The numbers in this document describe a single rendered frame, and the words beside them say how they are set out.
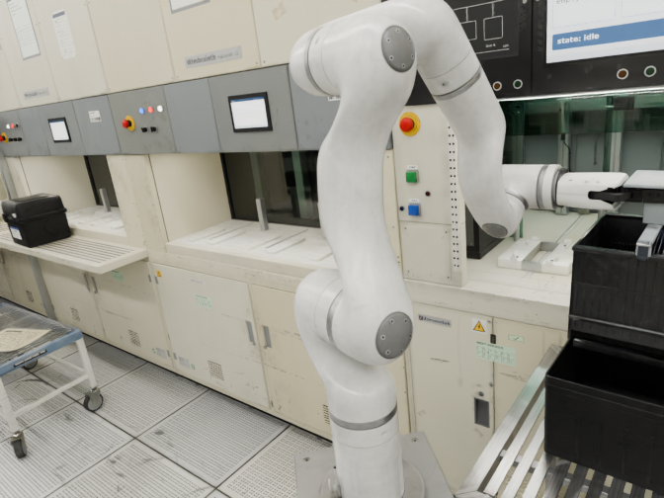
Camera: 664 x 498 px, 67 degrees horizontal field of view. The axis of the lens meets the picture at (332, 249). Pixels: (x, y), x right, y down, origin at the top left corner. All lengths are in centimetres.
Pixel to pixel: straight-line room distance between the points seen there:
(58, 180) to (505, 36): 321
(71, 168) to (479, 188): 337
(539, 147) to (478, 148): 137
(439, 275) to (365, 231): 84
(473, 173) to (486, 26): 53
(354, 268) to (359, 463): 35
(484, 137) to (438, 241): 64
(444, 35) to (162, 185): 190
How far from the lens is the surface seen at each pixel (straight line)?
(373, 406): 84
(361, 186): 71
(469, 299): 152
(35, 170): 388
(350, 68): 67
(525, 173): 100
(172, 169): 256
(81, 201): 400
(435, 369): 170
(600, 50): 129
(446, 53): 84
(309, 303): 81
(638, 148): 221
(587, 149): 224
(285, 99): 172
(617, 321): 96
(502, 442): 113
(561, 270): 162
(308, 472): 108
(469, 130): 91
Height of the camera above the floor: 148
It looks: 18 degrees down
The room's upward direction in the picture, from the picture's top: 7 degrees counter-clockwise
